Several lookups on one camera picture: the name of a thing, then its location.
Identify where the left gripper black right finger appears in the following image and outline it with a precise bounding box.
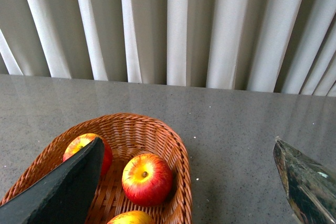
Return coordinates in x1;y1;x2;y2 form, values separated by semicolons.
273;137;335;223

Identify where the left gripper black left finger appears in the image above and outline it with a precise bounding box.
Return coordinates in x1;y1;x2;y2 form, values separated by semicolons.
1;138;104;223

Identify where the red yellow apple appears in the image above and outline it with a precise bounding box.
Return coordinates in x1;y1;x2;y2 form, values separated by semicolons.
121;153;173;207

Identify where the red apple in basket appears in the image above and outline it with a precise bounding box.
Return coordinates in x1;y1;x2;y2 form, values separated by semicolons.
62;133;113;176
107;210;155;224

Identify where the left brown wicker basket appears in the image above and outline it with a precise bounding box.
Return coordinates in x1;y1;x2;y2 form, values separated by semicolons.
1;113;192;223

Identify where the white pleated curtain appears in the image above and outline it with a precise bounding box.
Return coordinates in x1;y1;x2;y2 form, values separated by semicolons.
1;0;335;97

